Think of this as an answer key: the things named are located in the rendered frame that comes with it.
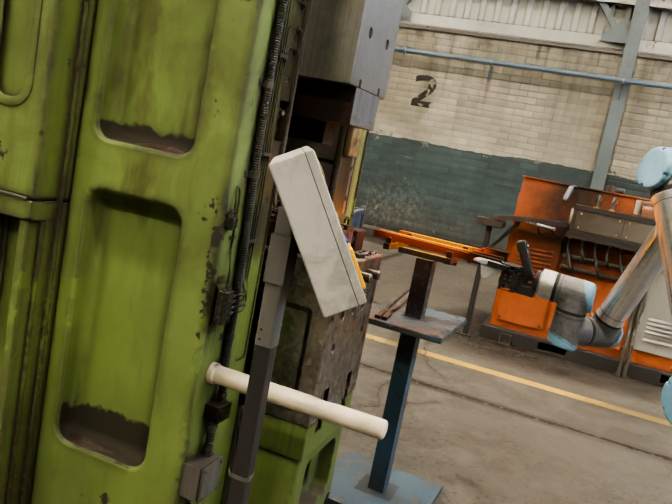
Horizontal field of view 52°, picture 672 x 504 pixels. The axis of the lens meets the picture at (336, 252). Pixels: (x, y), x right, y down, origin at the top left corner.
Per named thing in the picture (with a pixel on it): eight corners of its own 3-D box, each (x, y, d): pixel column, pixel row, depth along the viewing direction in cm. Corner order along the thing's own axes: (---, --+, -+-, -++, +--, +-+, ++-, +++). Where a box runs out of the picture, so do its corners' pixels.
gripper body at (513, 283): (494, 287, 214) (533, 299, 209) (502, 261, 212) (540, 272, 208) (498, 284, 221) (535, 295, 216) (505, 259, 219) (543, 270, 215)
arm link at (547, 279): (556, 274, 205) (559, 271, 214) (540, 269, 207) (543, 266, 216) (548, 302, 207) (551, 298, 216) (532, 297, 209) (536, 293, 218)
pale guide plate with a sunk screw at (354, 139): (357, 157, 222) (367, 105, 220) (348, 156, 214) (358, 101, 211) (351, 156, 223) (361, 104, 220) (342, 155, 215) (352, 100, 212)
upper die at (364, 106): (373, 131, 193) (379, 97, 191) (349, 124, 174) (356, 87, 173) (243, 107, 207) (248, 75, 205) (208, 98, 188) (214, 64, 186)
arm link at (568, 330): (587, 354, 210) (599, 316, 207) (557, 352, 206) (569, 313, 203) (567, 342, 219) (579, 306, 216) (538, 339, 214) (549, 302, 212)
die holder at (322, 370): (355, 390, 217) (382, 253, 210) (308, 428, 181) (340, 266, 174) (204, 342, 235) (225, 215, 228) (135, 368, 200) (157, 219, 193)
